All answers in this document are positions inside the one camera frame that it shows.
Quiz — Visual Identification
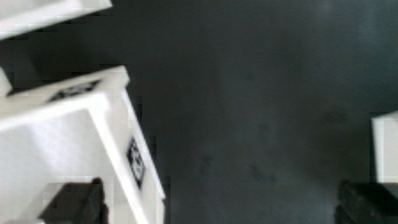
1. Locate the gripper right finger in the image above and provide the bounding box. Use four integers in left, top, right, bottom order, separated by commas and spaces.
334, 180, 398, 224

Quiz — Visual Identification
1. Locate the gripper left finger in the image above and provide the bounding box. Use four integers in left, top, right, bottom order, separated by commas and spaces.
27, 178, 108, 224

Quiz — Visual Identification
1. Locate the white drawer with knob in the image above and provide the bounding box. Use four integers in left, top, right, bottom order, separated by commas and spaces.
0, 66, 165, 224

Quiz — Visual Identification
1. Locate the white drawer cabinet box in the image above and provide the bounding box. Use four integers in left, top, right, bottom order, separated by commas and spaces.
371, 111, 398, 183

